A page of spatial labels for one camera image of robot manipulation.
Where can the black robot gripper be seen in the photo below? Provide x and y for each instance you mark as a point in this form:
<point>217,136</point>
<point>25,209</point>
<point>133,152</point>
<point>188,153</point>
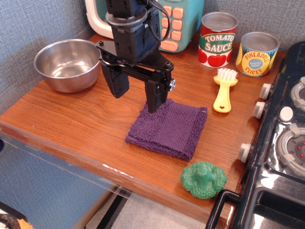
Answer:
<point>134,52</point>

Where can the green toy broccoli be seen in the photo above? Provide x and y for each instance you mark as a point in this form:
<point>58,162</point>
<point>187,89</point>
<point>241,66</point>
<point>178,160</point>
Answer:
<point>203,179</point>

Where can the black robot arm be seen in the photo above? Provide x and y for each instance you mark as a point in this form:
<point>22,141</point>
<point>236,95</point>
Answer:
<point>134,51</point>

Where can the stainless steel pot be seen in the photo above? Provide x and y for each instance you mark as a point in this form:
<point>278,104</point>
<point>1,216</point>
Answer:
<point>69,66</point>

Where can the purple folded cloth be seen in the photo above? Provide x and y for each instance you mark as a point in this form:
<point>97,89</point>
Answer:
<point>174,129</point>

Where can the toy microwave oven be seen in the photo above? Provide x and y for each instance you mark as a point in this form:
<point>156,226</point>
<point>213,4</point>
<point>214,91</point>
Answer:
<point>185,17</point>

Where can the yellow toy dish brush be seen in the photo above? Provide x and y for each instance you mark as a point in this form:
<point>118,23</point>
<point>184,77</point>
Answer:
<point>225,78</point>

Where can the tomato sauce can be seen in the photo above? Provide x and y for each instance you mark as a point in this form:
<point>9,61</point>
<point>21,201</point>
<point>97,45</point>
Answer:
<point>217,37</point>

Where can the grey stove knob lower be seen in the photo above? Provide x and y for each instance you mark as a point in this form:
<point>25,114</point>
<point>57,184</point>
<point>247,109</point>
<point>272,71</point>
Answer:
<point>244,152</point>

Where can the grey stove knob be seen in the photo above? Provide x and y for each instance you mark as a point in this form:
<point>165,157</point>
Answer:
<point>264,93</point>
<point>258,110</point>
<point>244,152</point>

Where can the pineapple slices can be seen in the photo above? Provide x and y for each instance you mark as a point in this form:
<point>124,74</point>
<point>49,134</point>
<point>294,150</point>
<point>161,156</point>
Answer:
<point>256,53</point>

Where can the grey stove knob middle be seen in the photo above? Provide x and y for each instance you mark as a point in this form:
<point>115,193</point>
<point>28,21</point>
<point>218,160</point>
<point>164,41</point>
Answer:
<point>258,110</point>

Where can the grey stove knob upper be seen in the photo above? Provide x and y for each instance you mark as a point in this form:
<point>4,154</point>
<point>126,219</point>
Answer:
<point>264,93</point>

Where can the black toy stove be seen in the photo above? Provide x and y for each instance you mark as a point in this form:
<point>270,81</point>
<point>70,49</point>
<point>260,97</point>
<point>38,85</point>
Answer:
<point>273,183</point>

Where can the black oven door handle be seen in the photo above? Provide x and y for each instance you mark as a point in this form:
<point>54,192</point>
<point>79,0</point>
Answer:
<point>224,196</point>

